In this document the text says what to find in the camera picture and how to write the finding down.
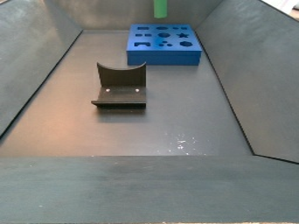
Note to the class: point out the green oval cylinder peg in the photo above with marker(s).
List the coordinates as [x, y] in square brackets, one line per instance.
[159, 8]

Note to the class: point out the black curved fixture stand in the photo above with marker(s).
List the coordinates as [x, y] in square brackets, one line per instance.
[121, 87]

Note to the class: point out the blue shape-sorting block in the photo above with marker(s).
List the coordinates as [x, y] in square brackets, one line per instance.
[163, 44]

